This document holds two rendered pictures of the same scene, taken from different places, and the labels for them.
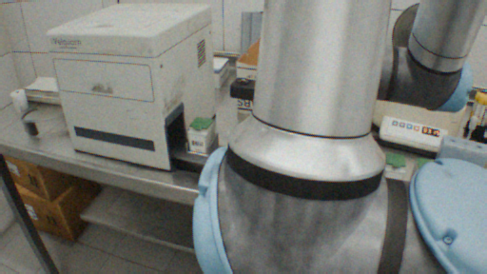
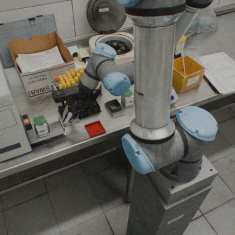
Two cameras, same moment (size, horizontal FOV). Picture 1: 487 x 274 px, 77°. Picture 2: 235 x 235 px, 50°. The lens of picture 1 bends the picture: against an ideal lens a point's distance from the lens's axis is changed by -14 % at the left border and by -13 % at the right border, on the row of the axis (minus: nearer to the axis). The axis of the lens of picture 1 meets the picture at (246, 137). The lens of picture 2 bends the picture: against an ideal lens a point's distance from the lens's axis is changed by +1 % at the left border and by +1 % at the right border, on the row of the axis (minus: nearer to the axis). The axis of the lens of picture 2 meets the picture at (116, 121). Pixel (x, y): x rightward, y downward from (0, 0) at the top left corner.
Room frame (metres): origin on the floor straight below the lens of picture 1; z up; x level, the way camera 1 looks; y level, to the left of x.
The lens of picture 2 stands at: (-0.03, 0.32, 1.68)
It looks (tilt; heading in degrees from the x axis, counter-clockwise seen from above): 48 degrees down; 316
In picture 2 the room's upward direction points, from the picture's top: 2 degrees clockwise
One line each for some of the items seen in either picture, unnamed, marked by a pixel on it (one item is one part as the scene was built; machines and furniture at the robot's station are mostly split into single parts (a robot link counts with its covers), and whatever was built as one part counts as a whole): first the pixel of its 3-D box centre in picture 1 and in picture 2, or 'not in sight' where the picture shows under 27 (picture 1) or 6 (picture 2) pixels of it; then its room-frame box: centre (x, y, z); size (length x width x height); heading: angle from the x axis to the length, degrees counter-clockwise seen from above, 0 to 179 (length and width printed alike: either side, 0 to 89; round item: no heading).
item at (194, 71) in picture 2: not in sight; (183, 74); (0.47, -0.61, 0.93); 0.13 x 0.13 x 0.10; 78
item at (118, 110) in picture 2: not in sight; (114, 106); (0.55, -0.23, 0.89); 0.09 x 0.05 x 0.04; 164
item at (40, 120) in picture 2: (201, 124); (39, 120); (0.62, 0.09, 0.98); 0.05 x 0.04 x 0.01; 163
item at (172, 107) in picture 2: not in sight; (164, 95); (0.44, -0.43, 0.92); 0.13 x 0.07 x 0.08; 163
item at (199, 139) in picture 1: (202, 138); (41, 126); (0.62, 0.09, 0.95); 0.05 x 0.04 x 0.06; 163
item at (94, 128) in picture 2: not in sight; (95, 128); (0.52, -0.09, 0.88); 0.07 x 0.07 x 0.01; 73
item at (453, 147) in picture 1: (458, 163); not in sight; (0.55, -0.45, 0.92); 0.10 x 0.07 x 0.10; 65
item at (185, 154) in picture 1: (193, 146); (36, 132); (0.62, 0.11, 0.92); 0.21 x 0.07 x 0.05; 73
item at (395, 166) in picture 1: (392, 173); (127, 98); (0.54, -0.30, 0.91); 0.05 x 0.04 x 0.07; 163
